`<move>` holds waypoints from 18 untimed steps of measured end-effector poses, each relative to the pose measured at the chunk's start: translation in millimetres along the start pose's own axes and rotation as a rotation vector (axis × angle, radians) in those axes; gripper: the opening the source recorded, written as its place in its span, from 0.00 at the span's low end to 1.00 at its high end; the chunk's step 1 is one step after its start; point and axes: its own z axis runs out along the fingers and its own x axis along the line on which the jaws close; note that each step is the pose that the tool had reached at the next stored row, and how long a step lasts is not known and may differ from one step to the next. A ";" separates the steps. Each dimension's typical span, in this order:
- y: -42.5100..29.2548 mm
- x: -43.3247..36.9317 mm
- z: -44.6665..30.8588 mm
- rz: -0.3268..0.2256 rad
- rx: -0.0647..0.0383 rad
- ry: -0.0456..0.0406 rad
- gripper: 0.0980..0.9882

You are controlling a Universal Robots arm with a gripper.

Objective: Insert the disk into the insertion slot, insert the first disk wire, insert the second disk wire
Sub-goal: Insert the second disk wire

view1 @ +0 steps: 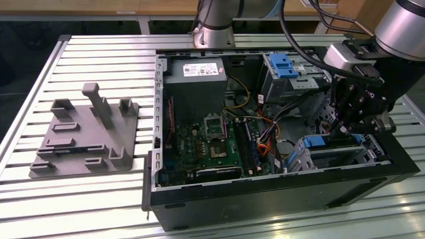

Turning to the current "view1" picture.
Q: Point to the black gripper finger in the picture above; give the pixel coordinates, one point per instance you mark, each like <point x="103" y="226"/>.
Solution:
<point x="365" y="122"/>
<point x="345" y="109"/>

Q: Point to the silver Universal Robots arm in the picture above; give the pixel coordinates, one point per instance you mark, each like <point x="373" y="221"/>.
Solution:
<point x="215" y="22"/>

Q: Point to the metal disk bay cage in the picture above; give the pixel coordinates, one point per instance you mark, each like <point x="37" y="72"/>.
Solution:
<point x="331" y="159"/>

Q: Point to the black RAM slot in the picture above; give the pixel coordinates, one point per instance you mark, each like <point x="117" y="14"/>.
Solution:
<point x="239" y="147"/>

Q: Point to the metal optical drive cage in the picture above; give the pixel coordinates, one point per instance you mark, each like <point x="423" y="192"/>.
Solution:
<point x="281" y="89"/>

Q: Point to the blue plastic drive latch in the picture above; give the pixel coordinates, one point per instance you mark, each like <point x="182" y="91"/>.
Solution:
<point x="281" y="66"/>

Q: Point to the RAM stick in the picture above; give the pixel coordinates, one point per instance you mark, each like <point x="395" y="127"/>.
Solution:
<point x="253" y="147"/>

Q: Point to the CPU socket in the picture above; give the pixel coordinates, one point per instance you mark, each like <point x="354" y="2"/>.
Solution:
<point x="219" y="151"/>

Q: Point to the black open PC case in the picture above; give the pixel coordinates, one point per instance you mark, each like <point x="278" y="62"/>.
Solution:
<point x="265" y="201"/>

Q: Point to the gray power supply unit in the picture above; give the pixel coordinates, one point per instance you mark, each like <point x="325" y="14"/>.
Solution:
<point x="195" y="97"/>

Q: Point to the black graphics card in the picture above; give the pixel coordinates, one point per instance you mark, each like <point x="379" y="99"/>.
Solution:
<point x="217" y="173"/>

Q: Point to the green motherboard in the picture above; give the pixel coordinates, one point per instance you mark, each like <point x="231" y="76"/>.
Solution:
<point x="189" y="152"/>

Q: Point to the gray plastic parts rack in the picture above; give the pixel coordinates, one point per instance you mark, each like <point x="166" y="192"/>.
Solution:
<point x="85" y="139"/>

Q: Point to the black table corner cap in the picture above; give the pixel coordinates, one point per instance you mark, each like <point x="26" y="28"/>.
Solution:
<point x="63" y="37"/>

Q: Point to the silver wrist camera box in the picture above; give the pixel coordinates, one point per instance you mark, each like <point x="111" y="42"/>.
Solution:
<point x="341" y="58"/>

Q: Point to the wooden workbench white frame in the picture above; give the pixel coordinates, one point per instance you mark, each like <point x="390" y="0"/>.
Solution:
<point x="98" y="10"/>

